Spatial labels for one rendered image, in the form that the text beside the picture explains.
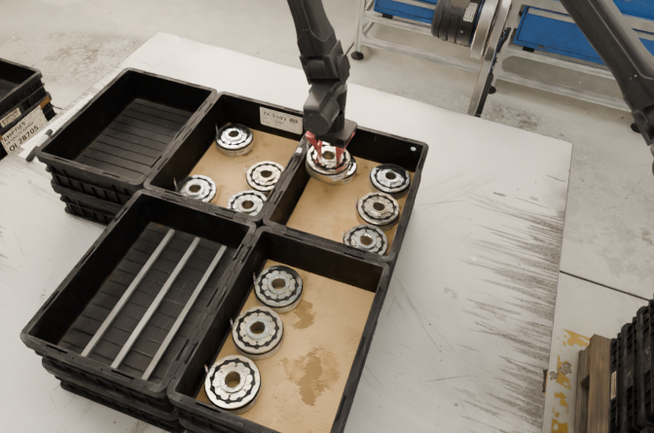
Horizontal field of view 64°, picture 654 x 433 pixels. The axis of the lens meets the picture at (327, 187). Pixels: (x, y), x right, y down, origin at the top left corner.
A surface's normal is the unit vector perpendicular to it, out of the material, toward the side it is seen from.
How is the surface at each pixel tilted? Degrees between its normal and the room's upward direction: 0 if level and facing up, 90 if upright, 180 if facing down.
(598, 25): 87
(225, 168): 0
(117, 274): 0
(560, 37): 90
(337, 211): 0
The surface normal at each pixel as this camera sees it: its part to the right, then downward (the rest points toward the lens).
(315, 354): 0.04, -0.68
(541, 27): -0.37, 0.67
